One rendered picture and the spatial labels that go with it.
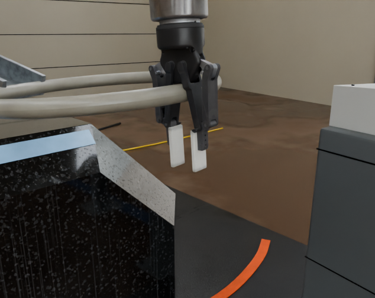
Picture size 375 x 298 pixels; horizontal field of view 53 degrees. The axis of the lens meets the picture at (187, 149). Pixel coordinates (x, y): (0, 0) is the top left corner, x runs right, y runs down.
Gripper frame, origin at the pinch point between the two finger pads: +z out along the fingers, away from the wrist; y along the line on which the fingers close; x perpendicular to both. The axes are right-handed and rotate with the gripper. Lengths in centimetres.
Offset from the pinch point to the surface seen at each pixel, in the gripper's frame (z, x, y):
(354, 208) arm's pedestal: 26, -49, -13
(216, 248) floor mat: 81, -87, 63
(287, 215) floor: 84, -144, 54
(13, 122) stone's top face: -2.4, 8.8, 44.7
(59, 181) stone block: 7.3, 10.9, 24.3
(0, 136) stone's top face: -1.8, 16.1, 34.7
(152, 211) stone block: 21.4, -10.8, 22.4
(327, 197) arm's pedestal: 25, -50, -5
